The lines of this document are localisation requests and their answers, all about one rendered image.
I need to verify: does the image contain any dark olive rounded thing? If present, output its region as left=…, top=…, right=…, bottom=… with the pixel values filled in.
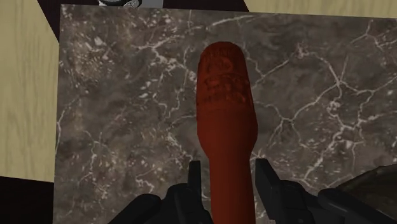
left=336, top=164, right=397, bottom=216

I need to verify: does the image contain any dark red bottle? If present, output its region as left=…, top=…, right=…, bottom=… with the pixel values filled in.
left=195, top=41, right=259, bottom=224

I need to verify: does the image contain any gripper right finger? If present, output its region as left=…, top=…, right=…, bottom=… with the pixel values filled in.
left=254, top=157, right=395, bottom=224

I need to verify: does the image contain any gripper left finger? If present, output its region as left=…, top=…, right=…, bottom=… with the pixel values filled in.
left=108, top=160, right=214, bottom=224

